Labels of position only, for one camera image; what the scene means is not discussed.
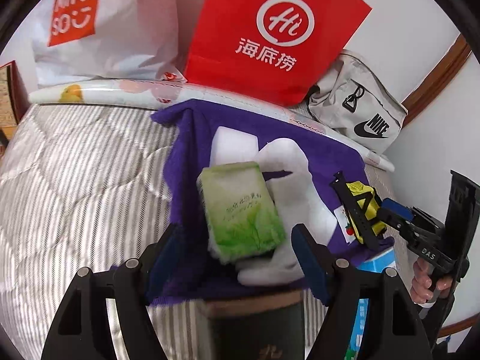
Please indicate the purple towel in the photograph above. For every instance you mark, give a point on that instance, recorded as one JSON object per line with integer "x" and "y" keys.
{"x": 187, "y": 150}

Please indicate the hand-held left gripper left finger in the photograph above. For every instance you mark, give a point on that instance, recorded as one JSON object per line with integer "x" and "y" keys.
{"x": 165, "y": 257}

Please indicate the grey sling bag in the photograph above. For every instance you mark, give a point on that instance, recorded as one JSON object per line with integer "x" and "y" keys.
{"x": 337, "y": 93}

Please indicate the red white small packet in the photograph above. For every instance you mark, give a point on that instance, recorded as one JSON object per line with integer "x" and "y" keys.
{"x": 172, "y": 75}

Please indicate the person's right hand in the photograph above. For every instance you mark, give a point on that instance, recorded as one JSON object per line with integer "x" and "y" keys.
{"x": 422, "y": 281}

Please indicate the yellow packet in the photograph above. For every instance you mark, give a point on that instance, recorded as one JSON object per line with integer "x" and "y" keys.
{"x": 369, "y": 198}

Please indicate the grey striped quilt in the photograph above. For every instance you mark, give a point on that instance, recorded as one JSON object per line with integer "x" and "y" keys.
{"x": 75, "y": 180}

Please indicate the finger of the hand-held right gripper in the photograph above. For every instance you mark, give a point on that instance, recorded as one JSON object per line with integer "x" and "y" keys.
{"x": 397, "y": 208}
{"x": 393, "y": 225}

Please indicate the small strawberry print packet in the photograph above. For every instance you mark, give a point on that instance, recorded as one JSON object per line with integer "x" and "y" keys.
{"x": 347, "y": 225}

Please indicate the patterned book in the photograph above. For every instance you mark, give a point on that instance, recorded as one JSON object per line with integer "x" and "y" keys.
{"x": 7, "y": 90}

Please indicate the white sock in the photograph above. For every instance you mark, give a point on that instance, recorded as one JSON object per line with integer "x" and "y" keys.
{"x": 300, "y": 202}

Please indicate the red paper bag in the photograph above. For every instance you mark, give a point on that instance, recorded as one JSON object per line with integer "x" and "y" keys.
{"x": 225, "y": 45}

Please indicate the white sponge block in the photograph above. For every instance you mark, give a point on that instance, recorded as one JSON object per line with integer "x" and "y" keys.
{"x": 288, "y": 157}
{"x": 262, "y": 272}
{"x": 232, "y": 142}

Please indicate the light blue box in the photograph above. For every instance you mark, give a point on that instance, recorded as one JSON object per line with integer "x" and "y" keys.
{"x": 378, "y": 264}

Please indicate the green tissue pack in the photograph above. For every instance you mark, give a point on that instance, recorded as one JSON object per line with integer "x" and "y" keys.
{"x": 240, "y": 210}

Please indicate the rolled printed white mat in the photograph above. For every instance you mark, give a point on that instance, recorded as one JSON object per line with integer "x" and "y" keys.
{"x": 105, "y": 90}

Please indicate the wooden door frame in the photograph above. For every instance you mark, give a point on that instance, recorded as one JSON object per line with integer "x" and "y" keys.
{"x": 435, "y": 78}

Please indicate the white plastic shopping bag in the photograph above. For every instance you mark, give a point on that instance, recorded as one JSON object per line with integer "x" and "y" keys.
{"x": 131, "y": 26}

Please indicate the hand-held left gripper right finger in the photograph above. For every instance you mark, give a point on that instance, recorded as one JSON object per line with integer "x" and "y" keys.
{"x": 311, "y": 266}

